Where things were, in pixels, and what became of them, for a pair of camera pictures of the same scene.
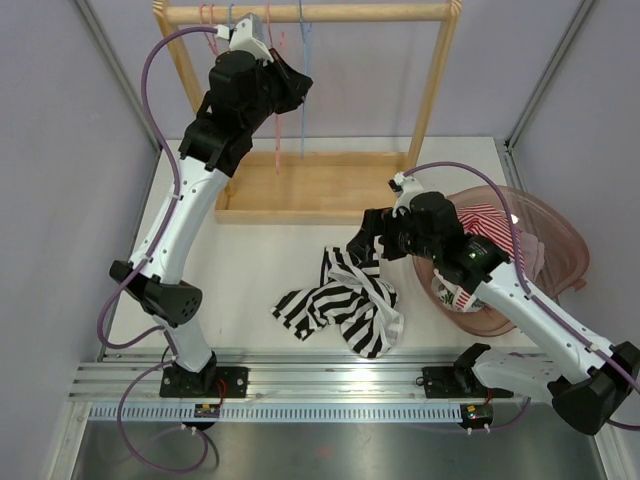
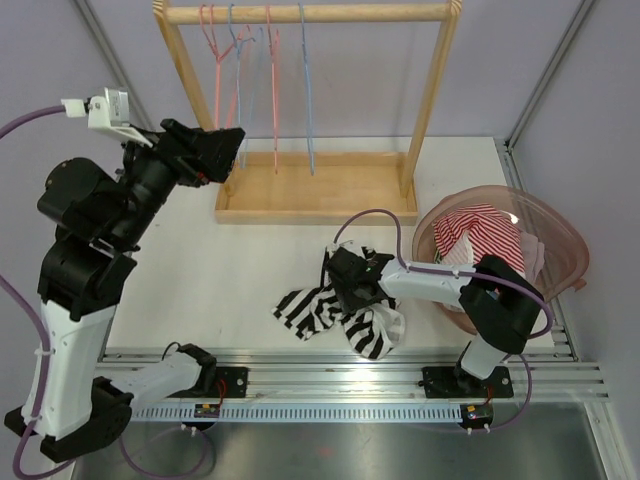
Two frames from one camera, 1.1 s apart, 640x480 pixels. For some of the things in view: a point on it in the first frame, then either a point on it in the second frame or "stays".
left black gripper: x=293 y=84 to x=196 y=154
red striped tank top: x=490 y=224 stays
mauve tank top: x=533 y=254 stays
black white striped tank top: x=355 y=296 stays
